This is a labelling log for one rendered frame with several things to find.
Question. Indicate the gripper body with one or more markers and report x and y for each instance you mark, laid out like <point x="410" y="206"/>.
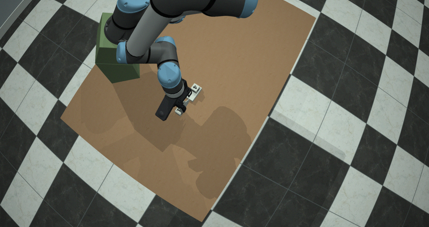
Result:
<point x="182" y="97"/>

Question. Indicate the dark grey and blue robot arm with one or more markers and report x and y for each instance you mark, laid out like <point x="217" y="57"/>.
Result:
<point x="136" y="24"/>

